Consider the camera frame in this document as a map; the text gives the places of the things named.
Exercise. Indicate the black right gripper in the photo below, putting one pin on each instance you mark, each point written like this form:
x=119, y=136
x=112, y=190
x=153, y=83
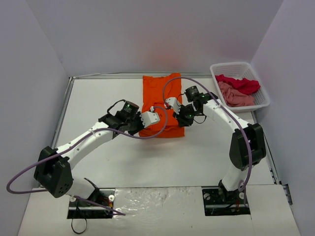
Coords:
x=183, y=119

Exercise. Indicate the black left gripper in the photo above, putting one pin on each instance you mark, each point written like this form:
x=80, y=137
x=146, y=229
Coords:
x=136, y=125

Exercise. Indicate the orange t shirt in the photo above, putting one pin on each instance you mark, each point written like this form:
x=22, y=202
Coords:
x=155, y=89

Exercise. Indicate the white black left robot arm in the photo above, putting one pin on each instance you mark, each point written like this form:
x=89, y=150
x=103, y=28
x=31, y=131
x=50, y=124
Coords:
x=70, y=154

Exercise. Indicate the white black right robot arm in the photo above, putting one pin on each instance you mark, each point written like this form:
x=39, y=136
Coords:
x=247, y=147

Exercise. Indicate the dusty pink t shirt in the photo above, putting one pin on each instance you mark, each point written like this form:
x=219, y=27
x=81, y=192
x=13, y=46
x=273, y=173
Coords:
x=233, y=97

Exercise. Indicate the white plastic laundry basket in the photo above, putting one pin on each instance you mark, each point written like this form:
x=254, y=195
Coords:
x=239, y=70

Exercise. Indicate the magenta t shirt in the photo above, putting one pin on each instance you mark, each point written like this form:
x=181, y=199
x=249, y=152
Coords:
x=244, y=86

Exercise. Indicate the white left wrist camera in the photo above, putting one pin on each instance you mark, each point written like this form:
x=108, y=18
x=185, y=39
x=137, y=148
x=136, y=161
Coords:
x=149, y=118

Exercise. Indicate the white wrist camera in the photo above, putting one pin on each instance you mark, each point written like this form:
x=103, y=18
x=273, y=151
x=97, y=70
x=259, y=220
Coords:
x=173, y=103
x=149, y=118

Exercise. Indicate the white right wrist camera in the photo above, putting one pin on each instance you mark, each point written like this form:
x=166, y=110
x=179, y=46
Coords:
x=173, y=103

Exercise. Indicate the aluminium table edge rail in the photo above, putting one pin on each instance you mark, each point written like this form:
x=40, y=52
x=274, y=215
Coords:
x=64, y=108

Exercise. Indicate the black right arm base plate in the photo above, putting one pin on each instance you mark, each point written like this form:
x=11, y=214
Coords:
x=215, y=205

